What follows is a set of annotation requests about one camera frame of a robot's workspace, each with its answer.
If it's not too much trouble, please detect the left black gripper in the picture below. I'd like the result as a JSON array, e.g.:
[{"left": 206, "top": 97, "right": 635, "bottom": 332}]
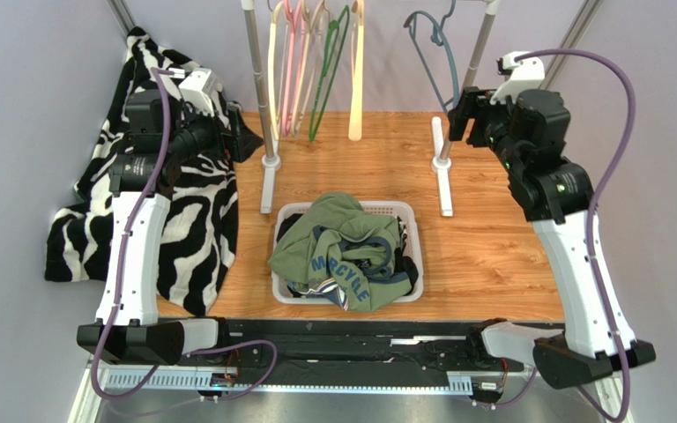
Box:
[{"left": 165, "top": 98, "right": 264, "bottom": 164}]

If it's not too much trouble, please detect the teal plastic hanger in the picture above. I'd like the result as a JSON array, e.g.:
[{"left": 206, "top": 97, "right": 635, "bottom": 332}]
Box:
[{"left": 403, "top": 0, "right": 462, "bottom": 115}]

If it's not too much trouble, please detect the cream plastic hanger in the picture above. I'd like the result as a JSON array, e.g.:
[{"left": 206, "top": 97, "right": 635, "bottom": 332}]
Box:
[{"left": 267, "top": 1, "right": 284, "bottom": 144}]

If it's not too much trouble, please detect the pink plastic hanger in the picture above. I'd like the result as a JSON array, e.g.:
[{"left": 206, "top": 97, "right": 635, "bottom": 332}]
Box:
[{"left": 279, "top": 1, "right": 307, "bottom": 137}]

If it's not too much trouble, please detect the olive green tank top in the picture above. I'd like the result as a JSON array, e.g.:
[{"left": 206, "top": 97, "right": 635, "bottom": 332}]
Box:
[{"left": 268, "top": 192, "right": 411, "bottom": 313}]

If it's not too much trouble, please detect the green plastic hanger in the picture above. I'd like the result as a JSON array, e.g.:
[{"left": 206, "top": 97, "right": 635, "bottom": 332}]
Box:
[{"left": 308, "top": 4, "right": 351, "bottom": 143}]

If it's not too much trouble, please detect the wooden hanger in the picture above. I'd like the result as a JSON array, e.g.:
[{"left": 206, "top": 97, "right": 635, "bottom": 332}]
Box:
[
  {"left": 287, "top": 1, "right": 330, "bottom": 137},
  {"left": 347, "top": 0, "right": 365, "bottom": 142}
]

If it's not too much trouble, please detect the black top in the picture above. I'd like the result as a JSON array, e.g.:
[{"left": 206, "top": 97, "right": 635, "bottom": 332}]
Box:
[{"left": 275, "top": 213, "right": 419, "bottom": 299}]

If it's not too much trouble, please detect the blue tank top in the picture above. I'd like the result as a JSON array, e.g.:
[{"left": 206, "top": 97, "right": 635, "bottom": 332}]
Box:
[{"left": 286, "top": 278, "right": 349, "bottom": 311}]

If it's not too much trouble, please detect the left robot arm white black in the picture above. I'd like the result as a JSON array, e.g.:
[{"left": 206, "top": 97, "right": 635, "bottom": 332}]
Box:
[{"left": 76, "top": 89, "right": 263, "bottom": 366}]

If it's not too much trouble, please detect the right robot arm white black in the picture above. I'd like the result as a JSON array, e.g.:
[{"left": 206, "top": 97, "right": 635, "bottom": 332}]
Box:
[{"left": 448, "top": 87, "right": 657, "bottom": 389}]

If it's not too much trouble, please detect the metal clothes rack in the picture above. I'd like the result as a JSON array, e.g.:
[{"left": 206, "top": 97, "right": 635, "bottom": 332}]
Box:
[{"left": 240, "top": 1, "right": 502, "bottom": 217}]

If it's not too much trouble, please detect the zebra striped blanket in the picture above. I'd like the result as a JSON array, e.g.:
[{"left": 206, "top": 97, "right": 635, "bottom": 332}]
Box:
[{"left": 43, "top": 26, "right": 239, "bottom": 316}]

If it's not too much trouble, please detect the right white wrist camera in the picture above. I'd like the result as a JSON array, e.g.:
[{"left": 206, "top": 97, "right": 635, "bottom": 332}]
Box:
[{"left": 489, "top": 51, "right": 545, "bottom": 106}]

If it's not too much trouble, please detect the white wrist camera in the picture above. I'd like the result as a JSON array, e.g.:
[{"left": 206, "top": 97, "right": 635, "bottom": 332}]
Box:
[
  {"left": 169, "top": 68, "right": 223, "bottom": 117},
  {"left": 489, "top": 51, "right": 545, "bottom": 106}
]

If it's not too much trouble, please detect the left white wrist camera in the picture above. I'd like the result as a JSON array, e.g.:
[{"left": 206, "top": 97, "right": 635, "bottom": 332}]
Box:
[{"left": 169, "top": 68, "right": 223, "bottom": 117}]

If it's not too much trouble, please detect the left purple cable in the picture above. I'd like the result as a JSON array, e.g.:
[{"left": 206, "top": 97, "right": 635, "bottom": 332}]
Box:
[{"left": 90, "top": 67, "right": 279, "bottom": 406}]

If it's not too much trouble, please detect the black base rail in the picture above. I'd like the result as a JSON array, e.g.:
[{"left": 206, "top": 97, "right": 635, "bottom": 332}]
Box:
[{"left": 83, "top": 316, "right": 577, "bottom": 406}]

